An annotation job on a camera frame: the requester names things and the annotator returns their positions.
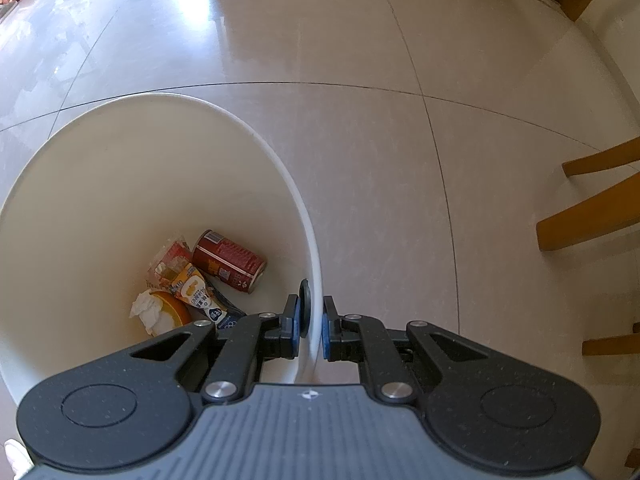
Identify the white round trash bin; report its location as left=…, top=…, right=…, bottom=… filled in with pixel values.
left=0, top=91, right=325, bottom=413

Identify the white shoe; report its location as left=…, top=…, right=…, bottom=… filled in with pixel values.
left=4, top=439, right=32, bottom=479

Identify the red cartoon drink can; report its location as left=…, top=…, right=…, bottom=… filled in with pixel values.
left=191, top=229, right=267, bottom=295

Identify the orange round paper cup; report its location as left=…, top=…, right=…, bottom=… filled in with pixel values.
left=148, top=290, right=194, bottom=337

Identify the yellow white snack packet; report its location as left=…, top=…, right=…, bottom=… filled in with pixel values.
left=170, top=261, right=247, bottom=330

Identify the red clear snack wrapper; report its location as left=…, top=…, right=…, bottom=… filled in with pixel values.
left=146, top=240, right=194, bottom=286

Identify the crumpled white tissue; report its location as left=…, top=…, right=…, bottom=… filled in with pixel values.
left=130, top=290, right=164, bottom=337

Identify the wooden chair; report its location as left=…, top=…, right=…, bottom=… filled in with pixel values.
left=536, top=137, right=640, bottom=357

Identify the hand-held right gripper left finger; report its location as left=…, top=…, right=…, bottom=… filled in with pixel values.
left=127, top=294, right=305, bottom=403

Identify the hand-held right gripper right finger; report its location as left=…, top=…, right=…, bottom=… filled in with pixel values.
left=321, top=295, right=491, bottom=405

